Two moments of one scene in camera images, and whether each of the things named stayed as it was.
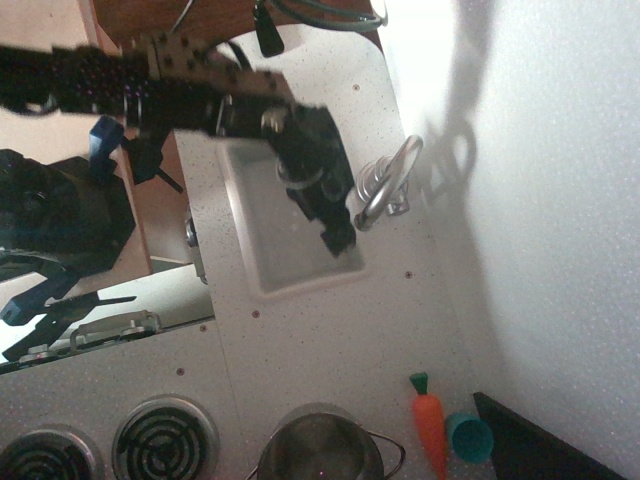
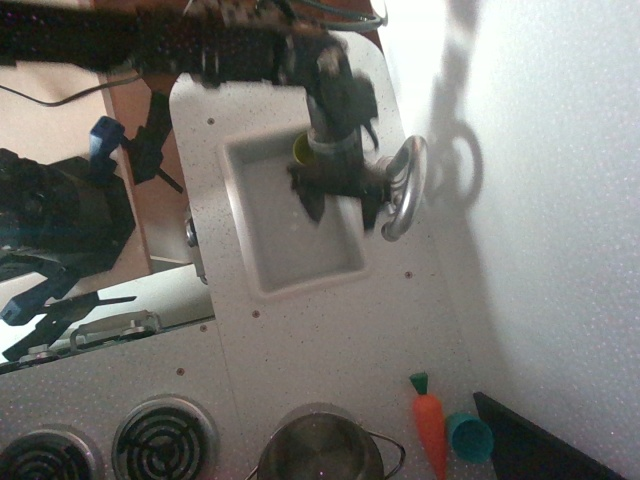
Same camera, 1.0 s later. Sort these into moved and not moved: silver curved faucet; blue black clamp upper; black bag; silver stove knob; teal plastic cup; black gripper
Moved: silver curved faucet; black gripper
Not moved: silver stove knob; teal plastic cup; black bag; blue black clamp upper
